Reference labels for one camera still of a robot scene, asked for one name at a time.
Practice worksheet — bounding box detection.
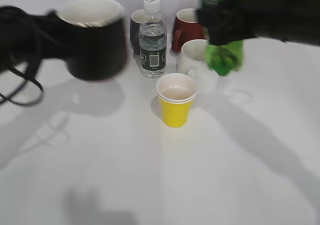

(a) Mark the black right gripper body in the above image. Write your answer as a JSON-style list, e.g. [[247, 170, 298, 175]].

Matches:
[[196, 0, 320, 46]]

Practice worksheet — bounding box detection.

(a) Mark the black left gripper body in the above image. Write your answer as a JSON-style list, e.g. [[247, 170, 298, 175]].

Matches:
[[0, 5, 71, 73]]

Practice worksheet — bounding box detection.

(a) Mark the dark red mug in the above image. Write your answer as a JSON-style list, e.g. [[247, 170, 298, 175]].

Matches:
[[171, 8, 205, 53]]

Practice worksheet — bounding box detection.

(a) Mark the clear water bottle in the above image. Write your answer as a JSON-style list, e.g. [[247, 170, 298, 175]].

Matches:
[[139, 0, 167, 79]]

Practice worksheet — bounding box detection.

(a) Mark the green soda bottle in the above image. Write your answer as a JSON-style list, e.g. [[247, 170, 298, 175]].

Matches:
[[201, 0, 244, 76]]

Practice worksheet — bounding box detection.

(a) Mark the dark grey mug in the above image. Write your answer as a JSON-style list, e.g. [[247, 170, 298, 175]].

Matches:
[[129, 9, 145, 55]]

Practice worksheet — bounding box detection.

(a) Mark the black cable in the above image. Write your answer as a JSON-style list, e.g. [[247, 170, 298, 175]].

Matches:
[[0, 59, 45, 108]]

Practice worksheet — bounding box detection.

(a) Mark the black mug white interior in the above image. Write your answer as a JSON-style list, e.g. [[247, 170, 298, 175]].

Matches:
[[55, 0, 127, 81]]

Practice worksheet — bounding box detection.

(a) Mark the yellow paper cup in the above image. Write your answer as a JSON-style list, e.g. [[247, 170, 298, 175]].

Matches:
[[156, 73, 197, 128]]

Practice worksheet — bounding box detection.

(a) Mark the white ceramic mug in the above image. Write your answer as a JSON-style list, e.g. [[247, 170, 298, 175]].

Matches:
[[177, 39, 221, 95]]

